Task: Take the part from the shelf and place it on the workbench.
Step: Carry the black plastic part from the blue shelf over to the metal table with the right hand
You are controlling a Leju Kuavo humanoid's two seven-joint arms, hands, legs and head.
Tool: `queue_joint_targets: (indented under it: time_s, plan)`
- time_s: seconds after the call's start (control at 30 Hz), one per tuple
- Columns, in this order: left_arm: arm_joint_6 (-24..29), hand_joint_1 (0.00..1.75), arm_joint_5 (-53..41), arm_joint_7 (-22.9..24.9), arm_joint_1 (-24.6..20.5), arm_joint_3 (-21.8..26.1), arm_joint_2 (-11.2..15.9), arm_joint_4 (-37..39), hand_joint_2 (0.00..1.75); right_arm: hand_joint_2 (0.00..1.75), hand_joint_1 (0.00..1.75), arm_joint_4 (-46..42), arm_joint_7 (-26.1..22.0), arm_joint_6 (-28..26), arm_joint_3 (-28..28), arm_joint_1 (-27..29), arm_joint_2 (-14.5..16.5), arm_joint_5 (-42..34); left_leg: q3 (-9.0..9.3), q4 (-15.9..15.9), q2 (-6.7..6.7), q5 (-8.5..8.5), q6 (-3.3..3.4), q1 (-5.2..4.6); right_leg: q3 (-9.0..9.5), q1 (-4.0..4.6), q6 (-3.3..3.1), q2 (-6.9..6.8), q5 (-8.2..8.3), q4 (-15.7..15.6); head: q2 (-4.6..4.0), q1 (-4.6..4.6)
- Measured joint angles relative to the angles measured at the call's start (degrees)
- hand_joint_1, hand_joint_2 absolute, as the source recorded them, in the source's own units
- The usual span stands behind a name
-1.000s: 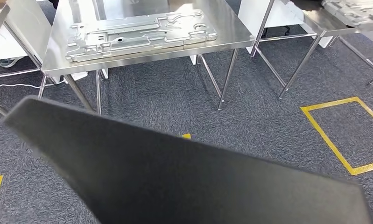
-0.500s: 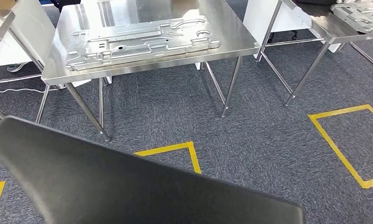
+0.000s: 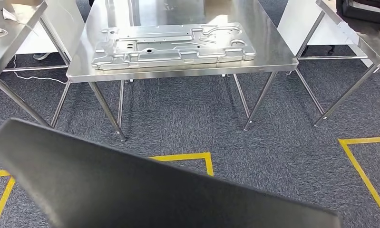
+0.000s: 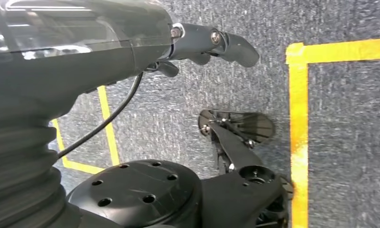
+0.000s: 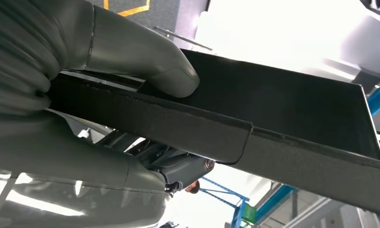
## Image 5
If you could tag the green block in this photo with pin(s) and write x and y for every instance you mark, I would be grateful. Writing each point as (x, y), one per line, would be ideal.
(249, 214)

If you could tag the silver pole with round base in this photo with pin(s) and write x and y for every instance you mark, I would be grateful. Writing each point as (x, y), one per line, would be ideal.
(183, 38)

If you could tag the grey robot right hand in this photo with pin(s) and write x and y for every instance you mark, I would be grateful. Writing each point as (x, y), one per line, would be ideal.
(130, 47)

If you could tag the thin blue metal frame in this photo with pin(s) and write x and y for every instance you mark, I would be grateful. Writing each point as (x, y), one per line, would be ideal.
(237, 217)

